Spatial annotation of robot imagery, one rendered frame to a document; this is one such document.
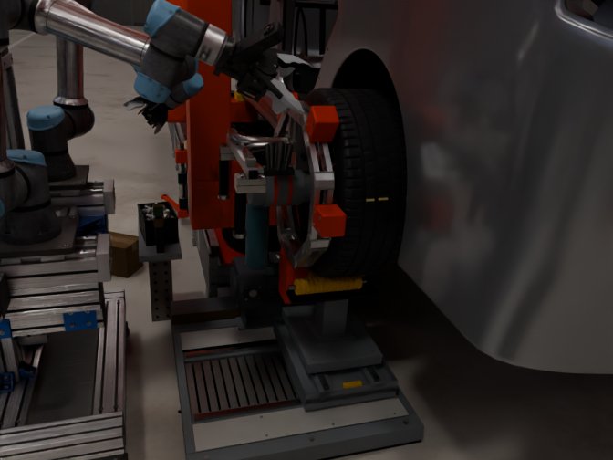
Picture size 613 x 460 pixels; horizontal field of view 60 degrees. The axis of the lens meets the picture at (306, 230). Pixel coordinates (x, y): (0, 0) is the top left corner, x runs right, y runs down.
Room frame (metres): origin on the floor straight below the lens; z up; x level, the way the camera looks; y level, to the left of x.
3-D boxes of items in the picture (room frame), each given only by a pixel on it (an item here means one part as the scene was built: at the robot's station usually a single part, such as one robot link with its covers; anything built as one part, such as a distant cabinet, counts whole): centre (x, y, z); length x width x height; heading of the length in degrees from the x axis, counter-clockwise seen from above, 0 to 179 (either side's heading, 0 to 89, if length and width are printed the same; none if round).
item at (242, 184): (1.53, 0.18, 0.93); 0.09 x 0.05 x 0.05; 108
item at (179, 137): (3.33, 0.78, 0.28); 2.47 x 0.09 x 0.22; 18
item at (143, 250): (2.13, 0.65, 0.44); 0.43 x 0.17 x 0.03; 18
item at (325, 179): (1.76, 0.04, 0.85); 0.54 x 0.07 x 0.54; 18
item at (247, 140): (1.81, 0.19, 1.03); 0.19 x 0.18 x 0.11; 108
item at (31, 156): (1.29, 0.75, 0.98); 0.13 x 0.12 x 0.14; 176
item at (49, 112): (1.77, 0.90, 0.98); 0.13 x 0.12 x 0.14; 170
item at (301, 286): (1.67, -0.09, 0.51); 0.29 x 0.06 x 0.06; 108
